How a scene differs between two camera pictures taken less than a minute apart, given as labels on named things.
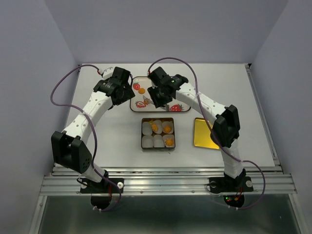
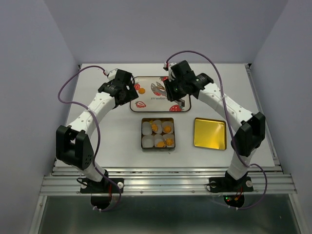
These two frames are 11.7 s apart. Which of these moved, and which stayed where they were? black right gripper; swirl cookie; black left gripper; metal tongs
Moved: black right gripper; metal tongs
Stayed: swirl cookie; black left gripper
